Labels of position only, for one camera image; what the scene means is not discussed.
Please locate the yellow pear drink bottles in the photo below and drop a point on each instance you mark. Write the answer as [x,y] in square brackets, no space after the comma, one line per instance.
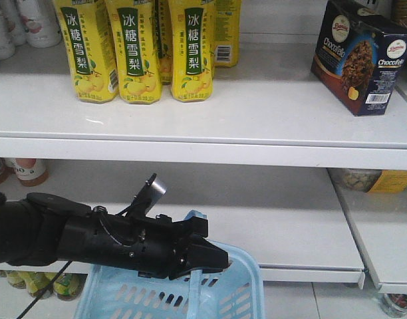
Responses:
[132,49]

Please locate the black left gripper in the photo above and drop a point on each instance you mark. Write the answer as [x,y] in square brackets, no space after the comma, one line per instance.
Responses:
[157,247]

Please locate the white drink bottles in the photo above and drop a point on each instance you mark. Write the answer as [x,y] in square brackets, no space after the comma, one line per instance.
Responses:
[31,22]

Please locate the light blue plastic basket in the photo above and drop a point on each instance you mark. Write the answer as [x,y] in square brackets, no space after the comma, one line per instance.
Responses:
[236,292]

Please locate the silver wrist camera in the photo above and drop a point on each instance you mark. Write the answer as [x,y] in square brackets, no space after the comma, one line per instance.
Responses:
[150,192]

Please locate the white shelf unit base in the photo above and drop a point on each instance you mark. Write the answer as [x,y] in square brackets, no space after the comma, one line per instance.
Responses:
[254,158]

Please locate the blue Chocofello cookie box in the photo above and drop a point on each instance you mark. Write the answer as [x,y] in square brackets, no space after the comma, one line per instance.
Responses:
[359,55]

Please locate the clear nut tray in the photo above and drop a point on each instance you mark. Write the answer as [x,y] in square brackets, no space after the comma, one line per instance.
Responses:
[370,180]

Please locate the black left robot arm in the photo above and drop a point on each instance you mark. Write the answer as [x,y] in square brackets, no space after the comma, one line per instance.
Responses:
[44,228]

